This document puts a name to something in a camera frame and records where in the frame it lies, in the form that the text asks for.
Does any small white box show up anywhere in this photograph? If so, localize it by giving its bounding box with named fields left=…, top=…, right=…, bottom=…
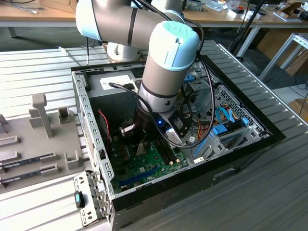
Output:
left=227, top=9, right=244, bottom=19

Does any gray power supply unit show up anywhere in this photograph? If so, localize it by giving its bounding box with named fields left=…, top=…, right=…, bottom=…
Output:
left=85, top=70, right=145, bottom=118

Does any blue expansion slot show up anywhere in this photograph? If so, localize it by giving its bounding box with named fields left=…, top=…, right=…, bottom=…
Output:
left=119, top=167, right=160, bottom=186

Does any RAM stick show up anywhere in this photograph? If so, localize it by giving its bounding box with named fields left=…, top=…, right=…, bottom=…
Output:
left=0, top=171, right=43, bottom=185
left=0, top=156, right=43, bottom=170

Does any black case fan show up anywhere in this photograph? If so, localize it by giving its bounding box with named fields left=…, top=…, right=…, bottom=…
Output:
left=96, top=109, right=113, bottom=145

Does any black and blue latch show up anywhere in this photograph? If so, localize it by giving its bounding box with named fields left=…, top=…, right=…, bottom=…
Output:
left=74, top=191, right=86, bottom=209

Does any blue flat wire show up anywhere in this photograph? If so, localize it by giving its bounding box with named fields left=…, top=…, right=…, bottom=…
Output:
left=216, top=107, right=238, bottom=123

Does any blue plastic rail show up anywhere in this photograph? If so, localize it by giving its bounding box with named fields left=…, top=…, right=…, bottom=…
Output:
left=193, top=138, right=207, bottom=157

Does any gray parts rack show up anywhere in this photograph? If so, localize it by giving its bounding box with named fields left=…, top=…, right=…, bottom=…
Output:
left=0, top=93, right=94, bottom=195

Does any green motherboard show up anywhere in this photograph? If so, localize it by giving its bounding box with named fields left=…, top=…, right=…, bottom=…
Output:
left=109, top=119, right=191, bottom=193

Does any silver perforated drive cage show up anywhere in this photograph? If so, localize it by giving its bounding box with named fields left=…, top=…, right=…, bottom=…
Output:
left=192, top=84, right=271, bottom=164

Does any large cardboard box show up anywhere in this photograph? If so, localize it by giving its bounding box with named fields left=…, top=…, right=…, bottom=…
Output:
left=256, top=28, right=308, bottom=77

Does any silver slot cover bracket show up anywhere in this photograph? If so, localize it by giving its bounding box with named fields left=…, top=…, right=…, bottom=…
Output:
left=73, top=169, right=114, bottom=228

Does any black stand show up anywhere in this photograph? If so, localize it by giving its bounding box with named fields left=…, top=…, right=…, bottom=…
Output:
left=227, top=0, right=265, bottom=58

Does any gray cable with plug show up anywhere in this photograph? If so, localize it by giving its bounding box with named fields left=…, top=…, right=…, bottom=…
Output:
left=56, top=38, right=91, bottom=65

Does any aluminium profile frame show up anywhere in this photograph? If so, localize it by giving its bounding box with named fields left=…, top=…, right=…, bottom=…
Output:
left=258, top=32, right=308, bottom=82

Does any black PC case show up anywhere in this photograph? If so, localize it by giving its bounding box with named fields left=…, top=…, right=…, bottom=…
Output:
left=71, top=54, right=287, bottom=231

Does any wooden desk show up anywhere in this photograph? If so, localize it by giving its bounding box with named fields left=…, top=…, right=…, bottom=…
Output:
left=0, top=0, right=77, bottom=27
left=182, top=0, right=308, bottom=57

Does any red twisted wire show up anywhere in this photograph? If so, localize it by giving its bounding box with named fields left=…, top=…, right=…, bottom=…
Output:
left=97, top=108, right=112, bottom=143

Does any black RAM slot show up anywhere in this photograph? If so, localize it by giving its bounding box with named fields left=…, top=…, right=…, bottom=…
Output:
left=154, top=139, right=173, bottom=166
left=158, top=141, right=178, bottom=164

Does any wrist camera with black bracket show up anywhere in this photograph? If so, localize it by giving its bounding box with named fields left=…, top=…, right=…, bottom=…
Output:
left=160, top=110, right=191, bottom=146

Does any small cardboard box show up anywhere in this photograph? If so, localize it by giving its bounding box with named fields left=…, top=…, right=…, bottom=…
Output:
left=287, top=98, right=308, bottom=116

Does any hard disk in blue carrier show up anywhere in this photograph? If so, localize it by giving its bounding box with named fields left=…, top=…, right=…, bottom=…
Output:
left=211, top=117, right=250, bottom=135

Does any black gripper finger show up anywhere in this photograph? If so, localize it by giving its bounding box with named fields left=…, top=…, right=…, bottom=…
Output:
left=119, top=124, right=142, bottom=147

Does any silver CPU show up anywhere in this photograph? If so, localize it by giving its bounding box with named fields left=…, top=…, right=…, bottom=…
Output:
left=136, top=141, right=148, bottom=156

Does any orange wire bundle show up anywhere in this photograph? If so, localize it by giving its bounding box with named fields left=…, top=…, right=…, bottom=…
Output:
left=187, top=115, right=215, bottom=142

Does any open cardboard box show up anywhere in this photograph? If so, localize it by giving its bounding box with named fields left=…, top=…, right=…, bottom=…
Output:
left=276, top=1, right=305, bottom=17

